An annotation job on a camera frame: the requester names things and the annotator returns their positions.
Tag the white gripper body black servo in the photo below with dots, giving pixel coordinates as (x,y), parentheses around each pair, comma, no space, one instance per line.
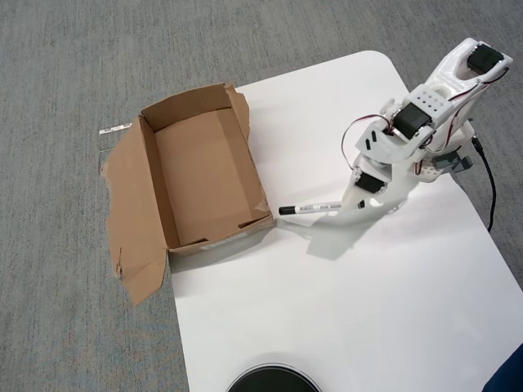
(366,184)

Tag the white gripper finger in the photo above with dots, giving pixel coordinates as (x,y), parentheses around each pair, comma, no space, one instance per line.
(351,202)
(388,206)

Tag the white marker pen black cap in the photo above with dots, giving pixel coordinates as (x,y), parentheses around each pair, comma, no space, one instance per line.
(310,208)

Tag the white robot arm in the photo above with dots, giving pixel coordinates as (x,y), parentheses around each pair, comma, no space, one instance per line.
(429,102)

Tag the open brown cardboard box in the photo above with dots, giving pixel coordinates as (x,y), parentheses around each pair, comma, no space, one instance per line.
(196,171)

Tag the grey table clamp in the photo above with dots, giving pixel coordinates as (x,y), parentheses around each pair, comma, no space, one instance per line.
(451,162)

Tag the black round disc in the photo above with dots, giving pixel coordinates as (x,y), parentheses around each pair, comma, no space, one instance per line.
(274,379)

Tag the clear plastic tape strip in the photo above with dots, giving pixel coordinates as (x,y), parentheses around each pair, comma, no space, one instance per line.
(116,129)

